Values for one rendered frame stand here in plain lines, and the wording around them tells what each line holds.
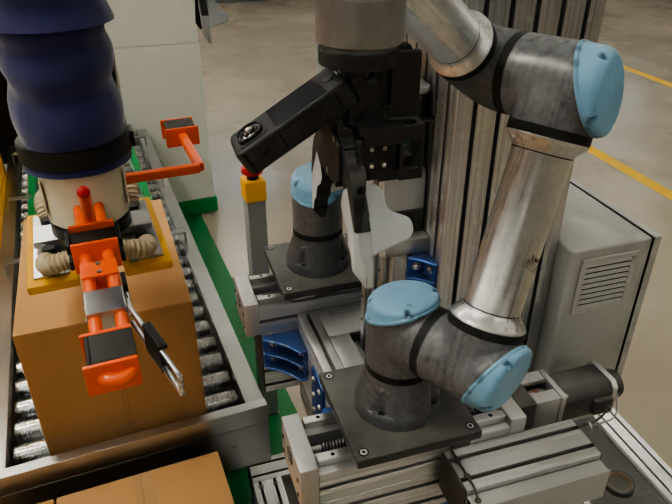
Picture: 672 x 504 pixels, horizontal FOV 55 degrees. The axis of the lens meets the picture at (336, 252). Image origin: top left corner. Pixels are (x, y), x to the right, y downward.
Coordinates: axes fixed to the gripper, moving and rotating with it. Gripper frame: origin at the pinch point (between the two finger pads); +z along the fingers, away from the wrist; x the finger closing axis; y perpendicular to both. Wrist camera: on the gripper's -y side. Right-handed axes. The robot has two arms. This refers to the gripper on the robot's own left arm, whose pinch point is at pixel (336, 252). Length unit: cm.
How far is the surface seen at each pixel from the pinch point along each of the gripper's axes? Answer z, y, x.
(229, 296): 152, 14, 219
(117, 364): 26.0, -24.7, 22.0
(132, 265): 39, -23, 70
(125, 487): 98, -33, 65
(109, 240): 25, -25, 57
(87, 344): 25.6, -28.6, 27.2
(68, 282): 40, -35, 68
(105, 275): 27, -26, 48
